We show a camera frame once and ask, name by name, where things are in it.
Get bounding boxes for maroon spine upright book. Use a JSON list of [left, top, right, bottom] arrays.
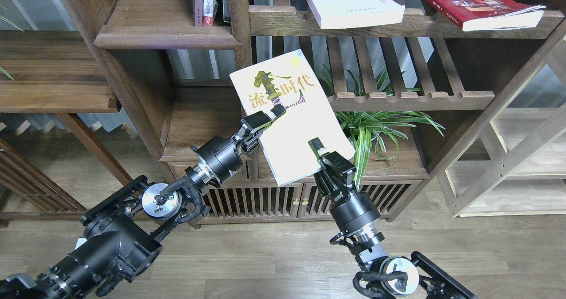
[[193, 0, 203, 27]]

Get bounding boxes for dark slatted wooden chair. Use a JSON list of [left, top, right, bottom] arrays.
[[0, 140, 90, 228]]

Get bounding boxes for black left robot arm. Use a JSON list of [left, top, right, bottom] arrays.
[[1, 105, 286, 299]]

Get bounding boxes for dark wooden side table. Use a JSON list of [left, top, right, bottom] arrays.
[[0, 31, 132, 185]]

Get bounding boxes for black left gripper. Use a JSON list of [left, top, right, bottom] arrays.
[[190, 105, 286, 188]]

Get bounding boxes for red white spine book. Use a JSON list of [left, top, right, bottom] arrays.
[[202, 0, 218, 27]]

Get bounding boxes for green spider plant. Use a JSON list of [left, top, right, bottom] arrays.
[[315, 64, 446, 189]]

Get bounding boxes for dark wooden bookshelf cabinet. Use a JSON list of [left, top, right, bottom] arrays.
[[62, 0, 565, 221]]

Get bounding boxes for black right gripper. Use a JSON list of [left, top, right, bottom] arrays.
[[309, 138, 383, 242]]

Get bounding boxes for yellow green cover book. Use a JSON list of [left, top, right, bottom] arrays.
[[229, 50, 355, 186]]

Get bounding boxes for white lilac cover book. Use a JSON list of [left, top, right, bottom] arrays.
[[306, 0, 405, 30]]

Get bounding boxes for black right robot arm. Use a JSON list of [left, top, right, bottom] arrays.
[[309, 138, 475, 299]]

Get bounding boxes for light wooden rack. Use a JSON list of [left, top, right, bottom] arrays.
[[437, 38, 566, 217]]

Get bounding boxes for red cover book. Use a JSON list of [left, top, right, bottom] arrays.
[[424, 0, 546, 32]]

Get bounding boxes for dark spine upright book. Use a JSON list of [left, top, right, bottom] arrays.
[[221, 0, 232, 27]]

